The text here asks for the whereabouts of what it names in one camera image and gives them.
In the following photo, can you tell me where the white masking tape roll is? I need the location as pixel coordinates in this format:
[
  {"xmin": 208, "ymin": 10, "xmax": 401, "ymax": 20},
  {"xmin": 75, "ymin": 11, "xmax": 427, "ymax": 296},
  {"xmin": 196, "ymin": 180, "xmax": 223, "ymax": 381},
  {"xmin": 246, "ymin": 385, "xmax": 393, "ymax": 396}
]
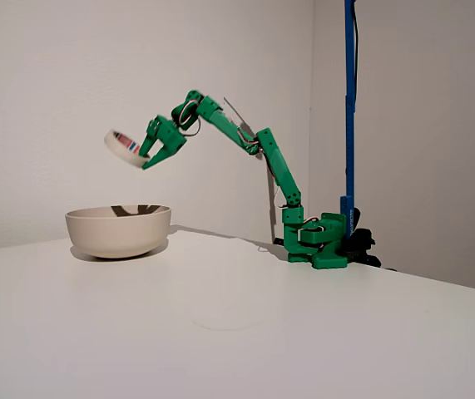
[{"xmin": 103, "ymin": 129, "xmax": 151, "ymax": 170}]

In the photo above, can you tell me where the beige round bowl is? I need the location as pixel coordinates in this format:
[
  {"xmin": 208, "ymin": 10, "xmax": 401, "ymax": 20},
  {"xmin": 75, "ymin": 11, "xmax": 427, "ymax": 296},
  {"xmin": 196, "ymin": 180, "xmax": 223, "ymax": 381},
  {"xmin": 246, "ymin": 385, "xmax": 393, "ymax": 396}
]
[{"xmin": 65, "ymin": 204, "xmax": 173, "ymax": 259}]

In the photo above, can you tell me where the black table clamp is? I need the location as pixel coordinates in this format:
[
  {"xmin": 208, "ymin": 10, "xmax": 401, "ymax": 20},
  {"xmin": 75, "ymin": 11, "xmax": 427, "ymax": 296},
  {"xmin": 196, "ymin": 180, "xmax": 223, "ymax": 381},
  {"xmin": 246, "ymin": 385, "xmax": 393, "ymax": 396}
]
[{"xmin": 344, "ymin": 206, "xmax": 383, "ymax": 268}]

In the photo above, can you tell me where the blue camera pole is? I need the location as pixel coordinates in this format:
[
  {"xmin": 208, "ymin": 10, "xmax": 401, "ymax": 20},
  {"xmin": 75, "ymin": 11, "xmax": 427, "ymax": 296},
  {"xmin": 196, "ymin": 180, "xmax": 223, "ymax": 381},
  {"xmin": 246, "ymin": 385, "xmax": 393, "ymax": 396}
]
[{"xmin": 339, "ymin": 0, "xmax": 359, "ymax": 241}]

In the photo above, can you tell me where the black camera cable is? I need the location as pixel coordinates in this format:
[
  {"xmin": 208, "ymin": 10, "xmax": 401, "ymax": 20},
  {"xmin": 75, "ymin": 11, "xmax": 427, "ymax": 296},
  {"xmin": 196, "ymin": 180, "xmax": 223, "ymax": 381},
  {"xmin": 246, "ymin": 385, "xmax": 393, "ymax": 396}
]
[{"xmin": 353, "ymin": 0, "xmax": 362, "ymax": 126}]

